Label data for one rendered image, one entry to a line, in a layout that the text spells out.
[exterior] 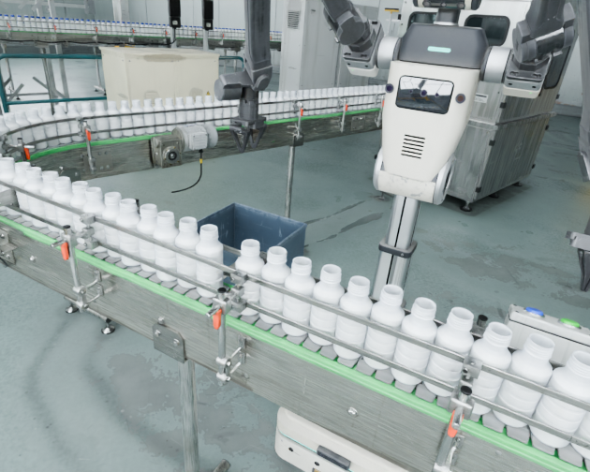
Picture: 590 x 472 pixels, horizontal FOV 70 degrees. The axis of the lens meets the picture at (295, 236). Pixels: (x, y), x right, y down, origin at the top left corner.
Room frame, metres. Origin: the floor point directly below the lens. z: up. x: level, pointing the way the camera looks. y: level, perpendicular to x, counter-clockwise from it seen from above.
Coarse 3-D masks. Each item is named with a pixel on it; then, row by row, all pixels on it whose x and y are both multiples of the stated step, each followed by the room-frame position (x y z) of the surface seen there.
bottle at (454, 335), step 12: (456, 312) 0.59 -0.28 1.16; (468, 312) 0.58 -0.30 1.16; (444, 324) 0.59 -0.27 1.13; (456, 324) 0.56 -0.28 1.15; (468, 324) 0.55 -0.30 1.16; (444, 336) 0.56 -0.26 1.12; (456, 336) 0.55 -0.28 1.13; (468, 336) 0.56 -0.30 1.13; (456, 348) 0.54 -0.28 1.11; (468, 348) 0.55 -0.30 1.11; (432, 360) 0.57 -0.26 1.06; (444, 360) 0.55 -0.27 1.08; (432, 372) 0.56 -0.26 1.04; (444, 372) 0.54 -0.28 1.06; (456, 372) 0.54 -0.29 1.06; (456, 384) 0.55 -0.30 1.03; (444, 396) 0.54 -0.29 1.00
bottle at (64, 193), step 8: (56, 184) 1.00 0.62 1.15; (64, 184) 1.00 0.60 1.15; (56, 192) 1.00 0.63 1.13; (64, 192) 1.00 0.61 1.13; (72, 192) 1.01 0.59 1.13; (56, 200) 0.98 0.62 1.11; (64, 200) 0.98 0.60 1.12; (56, 208) 0.98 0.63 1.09; (56, 216) 0.99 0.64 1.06; (64, 216) 0.98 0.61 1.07; (72, 216) 0.99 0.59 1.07; (64, 224) 0.98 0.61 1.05; (72, 224) 0.99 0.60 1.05
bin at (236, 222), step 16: (224, 208) 1.40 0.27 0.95; (240, 208) 1.44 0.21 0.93; (208, 224) 1.32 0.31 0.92; (224, 224) 1.40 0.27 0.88; (240, 224) 1.44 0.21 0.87; (256, 224) 1.41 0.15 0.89; (272, 224) 1.38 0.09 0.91; (288, 224) 1.35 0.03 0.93; (304, 224) 1.32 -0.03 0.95; (224, 240) 1.40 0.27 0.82; (240, 240) 1.44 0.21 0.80; (256, 240) 1.41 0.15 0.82; (272, 240) 1.38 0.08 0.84; (288, 240) 1.21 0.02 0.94; (224, 256) 1.10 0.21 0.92; (240, 256) 1.07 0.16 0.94; (288, 256) 1.22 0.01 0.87
